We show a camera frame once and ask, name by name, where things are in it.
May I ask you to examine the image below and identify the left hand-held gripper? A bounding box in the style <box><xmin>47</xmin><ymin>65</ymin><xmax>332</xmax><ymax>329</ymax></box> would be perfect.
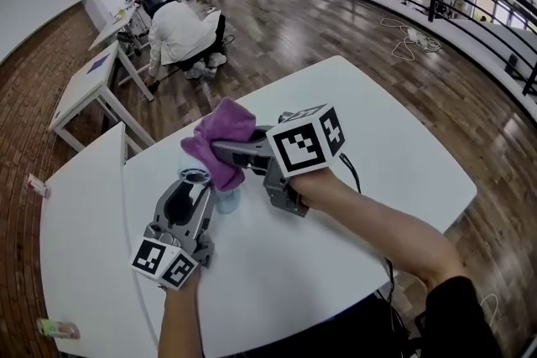
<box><xmin>128</xmin><ymin>178</ymin><xmax>216</xmax><ymax>291</ymax></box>

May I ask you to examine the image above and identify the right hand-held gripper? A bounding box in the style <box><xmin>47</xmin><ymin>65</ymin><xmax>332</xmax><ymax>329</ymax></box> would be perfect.
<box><xmin>211</xmin><ymin>103</ymin><xmax>348</xmax><ymax>219</ymax></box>

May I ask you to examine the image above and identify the purple cloth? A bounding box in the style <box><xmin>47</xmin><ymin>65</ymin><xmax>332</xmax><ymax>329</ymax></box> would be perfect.
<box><xmin>180</xmin><ymin>96</ymin><xmax>258</xmax><ymax>192</ymax></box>

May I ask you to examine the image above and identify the person's left forearm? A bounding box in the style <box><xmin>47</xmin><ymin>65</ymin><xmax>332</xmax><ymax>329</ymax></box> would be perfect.
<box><xmin>157</xmin><ymin>272</ymin><xmax>207</xmax><ymax>358</ymax></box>

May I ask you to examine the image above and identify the person's right forearm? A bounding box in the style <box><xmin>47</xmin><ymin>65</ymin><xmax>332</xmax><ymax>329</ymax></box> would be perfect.
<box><xmin>289</xmin><ymin>167</ymin><xmax>467</xmax><ymax>294</ymax></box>

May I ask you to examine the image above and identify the white table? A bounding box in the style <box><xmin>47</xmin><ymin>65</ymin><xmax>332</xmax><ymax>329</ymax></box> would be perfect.
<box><xmin>49</xmin><ymin>41</ymin><xmax>156</xmax><ymax>152</ymax></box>
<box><xmin>87</xmin><ymin>2</ymin><xmax>149</xmax><ymax>55</ymax></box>
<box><xmin>39</xmin><ymin>121</ymin><xmax>163</xmax><ymax>358</ymax></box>

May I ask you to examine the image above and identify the purple paper sheet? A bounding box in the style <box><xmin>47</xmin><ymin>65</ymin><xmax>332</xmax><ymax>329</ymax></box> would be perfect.
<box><xmin>86</xmin><ymin>57</ymin><xmax>108</xmax><ymax>75</ymax></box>

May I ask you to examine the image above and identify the person's black clothing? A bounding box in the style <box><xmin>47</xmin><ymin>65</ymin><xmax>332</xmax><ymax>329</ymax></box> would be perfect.
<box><xmin>226</xmin><ymin>275</ymin><xmax>504</xmax><ymax>358</ymax></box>

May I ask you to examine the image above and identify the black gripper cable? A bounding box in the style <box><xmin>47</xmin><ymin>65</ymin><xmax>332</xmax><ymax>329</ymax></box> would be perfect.
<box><xmin>338</xmin><ymin>153</ymin><xmax>410</xmax><ymax>358</ymax></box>

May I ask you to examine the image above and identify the white floor cable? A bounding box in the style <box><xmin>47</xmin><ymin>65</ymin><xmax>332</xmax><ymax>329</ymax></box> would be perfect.
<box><xmin>379</xmin><ymin>16</ymin><xmax>443</xmax><ymax>62</ymax></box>

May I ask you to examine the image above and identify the white cord loop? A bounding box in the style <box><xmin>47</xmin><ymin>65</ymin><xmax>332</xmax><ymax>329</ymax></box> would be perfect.
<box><xmin>480</xmin><ymin>292</ymin><xmax>500</xmax><ymax>324</ymax></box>

